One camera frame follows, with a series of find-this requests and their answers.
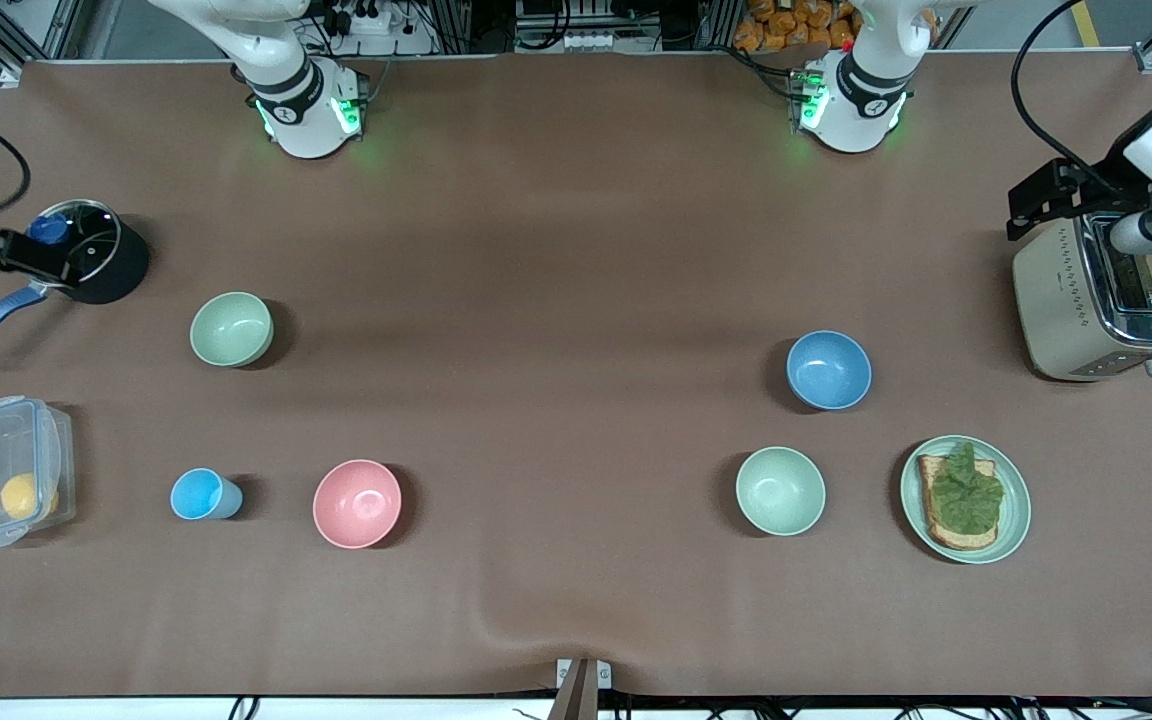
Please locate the bag of orange snacks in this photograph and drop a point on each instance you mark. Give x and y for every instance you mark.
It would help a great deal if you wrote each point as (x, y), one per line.
(786, 25)

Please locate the white power strip with plugs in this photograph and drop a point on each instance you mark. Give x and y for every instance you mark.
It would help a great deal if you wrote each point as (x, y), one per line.
(368, 18)

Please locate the pink bowl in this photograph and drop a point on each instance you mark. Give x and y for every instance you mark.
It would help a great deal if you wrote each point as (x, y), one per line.
(357, 504)

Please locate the green plate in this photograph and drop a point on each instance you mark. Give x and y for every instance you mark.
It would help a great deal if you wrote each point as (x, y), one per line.
(1016, 520)

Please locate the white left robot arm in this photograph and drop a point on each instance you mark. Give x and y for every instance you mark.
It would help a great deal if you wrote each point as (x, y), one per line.
(854, 100)

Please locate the glass lid with blue knob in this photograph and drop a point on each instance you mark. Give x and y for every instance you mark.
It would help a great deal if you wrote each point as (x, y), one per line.
(86, 240)

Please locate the green lettuce leaf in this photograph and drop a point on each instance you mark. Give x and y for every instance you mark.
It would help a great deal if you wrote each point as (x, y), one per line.
(966, 495)

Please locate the metal table clamp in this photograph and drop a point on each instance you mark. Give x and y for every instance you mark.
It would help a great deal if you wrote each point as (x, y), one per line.
(582, 685)

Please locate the blue bowl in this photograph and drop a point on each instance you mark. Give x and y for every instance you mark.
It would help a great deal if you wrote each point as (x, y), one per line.
(829, 370)

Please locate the small white power strip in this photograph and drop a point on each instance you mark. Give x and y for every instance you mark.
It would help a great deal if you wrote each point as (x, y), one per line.
(593, 40)

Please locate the toast slice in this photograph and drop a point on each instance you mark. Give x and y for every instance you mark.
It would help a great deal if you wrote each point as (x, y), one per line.
(956, 540)

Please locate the yellow lemon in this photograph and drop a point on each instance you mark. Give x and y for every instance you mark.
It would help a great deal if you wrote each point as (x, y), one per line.
(26, 497)

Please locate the brown table cover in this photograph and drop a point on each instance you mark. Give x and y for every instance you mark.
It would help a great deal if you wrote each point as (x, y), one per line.
(576, 250)

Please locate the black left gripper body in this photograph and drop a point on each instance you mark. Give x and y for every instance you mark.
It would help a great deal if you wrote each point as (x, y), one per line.
(1104, 192)

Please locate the beige chrome toaster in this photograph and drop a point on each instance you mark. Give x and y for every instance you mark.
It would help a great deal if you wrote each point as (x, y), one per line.
(1056, 310)

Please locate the blue cup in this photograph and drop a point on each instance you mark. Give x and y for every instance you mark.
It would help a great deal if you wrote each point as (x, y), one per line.
(198, 494)

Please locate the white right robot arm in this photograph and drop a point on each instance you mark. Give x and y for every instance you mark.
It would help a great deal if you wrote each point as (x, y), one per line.
(301, 95)

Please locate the green bowl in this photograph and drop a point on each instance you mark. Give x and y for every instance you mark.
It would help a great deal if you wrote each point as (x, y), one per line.
(231, 329)
(780, 491)

